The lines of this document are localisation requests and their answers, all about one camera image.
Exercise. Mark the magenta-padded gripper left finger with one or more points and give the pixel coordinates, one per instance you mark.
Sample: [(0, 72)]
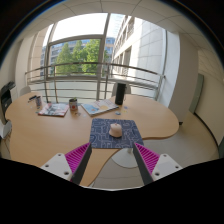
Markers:
[(56, 165)]

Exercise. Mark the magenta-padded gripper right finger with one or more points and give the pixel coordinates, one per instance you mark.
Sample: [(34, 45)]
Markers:
[(166, 165)]

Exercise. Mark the beige computer mouse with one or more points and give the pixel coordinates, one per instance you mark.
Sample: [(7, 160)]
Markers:
[(115, 130)]

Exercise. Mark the blue patterned mouse pad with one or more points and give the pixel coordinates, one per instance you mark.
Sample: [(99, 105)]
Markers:
[(100, 136)]

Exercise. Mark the white round table base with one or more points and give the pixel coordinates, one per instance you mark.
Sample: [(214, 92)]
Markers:
[(123, 159)]

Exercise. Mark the red magazine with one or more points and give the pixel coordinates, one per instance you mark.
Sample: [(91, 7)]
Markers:
[(53, 109)]

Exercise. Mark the small printed can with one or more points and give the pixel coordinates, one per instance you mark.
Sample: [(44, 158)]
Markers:
[(38, 102)]

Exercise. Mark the small blue sticker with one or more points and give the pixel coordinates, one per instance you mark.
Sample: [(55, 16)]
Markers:
[(125, 107)]

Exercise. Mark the blue hexagon sticker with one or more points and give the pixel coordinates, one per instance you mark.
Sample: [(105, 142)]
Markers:
[(117, 113)]

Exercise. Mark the small dark object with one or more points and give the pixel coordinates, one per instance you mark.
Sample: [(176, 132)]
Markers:
[(32, 98)]

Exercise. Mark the light blue magazine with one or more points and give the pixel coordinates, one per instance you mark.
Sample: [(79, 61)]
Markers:
[(99, 107)]

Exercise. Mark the grey-green door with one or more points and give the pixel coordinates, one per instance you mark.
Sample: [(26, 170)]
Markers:
[(196, 94)]

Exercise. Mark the black cylindrical speaker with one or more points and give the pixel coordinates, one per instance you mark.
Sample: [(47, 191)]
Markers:
[(120, 94)]

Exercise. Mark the metal balcony railing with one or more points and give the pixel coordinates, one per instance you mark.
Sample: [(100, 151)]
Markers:
[(83, 63)]

